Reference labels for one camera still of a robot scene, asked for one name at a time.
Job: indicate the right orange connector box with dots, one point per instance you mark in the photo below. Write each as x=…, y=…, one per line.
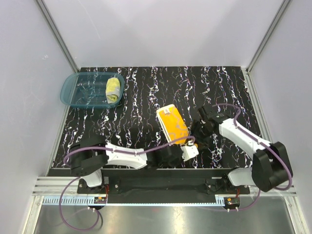
x=232, y=202

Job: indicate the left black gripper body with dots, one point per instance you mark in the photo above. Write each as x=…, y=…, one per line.
x=177, y=161

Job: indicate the aluminium frame rail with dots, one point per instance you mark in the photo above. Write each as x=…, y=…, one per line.
x=64, y=191

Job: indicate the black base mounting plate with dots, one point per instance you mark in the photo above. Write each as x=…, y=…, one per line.
x=212, y=181

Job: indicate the left orange connector box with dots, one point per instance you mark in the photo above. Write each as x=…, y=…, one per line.
x=100, y=200

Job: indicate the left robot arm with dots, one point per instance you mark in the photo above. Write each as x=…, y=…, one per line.
x=87, y=158

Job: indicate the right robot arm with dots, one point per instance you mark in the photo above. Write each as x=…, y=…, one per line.
x=271, y=168

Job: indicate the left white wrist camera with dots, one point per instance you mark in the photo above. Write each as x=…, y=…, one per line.
x=189, y=152

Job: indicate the orange connector box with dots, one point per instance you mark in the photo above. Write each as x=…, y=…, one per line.
x=100, y=200
x=232, y=202

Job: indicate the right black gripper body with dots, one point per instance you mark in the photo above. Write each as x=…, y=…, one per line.
x=202, y=134

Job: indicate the grey yellow frog towel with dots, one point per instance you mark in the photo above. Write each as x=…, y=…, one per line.
x=112, y=90

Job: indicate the blue transparent plastic container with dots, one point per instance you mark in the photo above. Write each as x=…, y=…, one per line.
x=86, y=90

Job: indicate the grey orange towel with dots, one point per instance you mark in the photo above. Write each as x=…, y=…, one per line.
x=172, y=123

